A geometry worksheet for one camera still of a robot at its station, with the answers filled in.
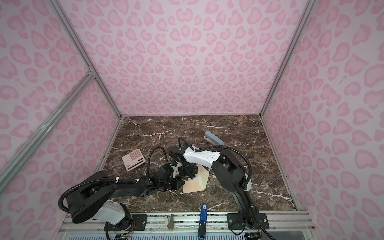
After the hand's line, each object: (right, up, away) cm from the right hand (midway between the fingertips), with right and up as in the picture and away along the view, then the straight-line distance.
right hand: (188, 178), depth 85 cm
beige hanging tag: (-8, -17, -14) cm, 23 cm away
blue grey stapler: (+16, +21, +16) cm, 31 cm away
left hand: (-1, -2, 0) cm, 2 cm away
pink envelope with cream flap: (+7, -2, +1) cm, 7 cm away
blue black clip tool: (+8, -17, -15) cm, 24 cm away
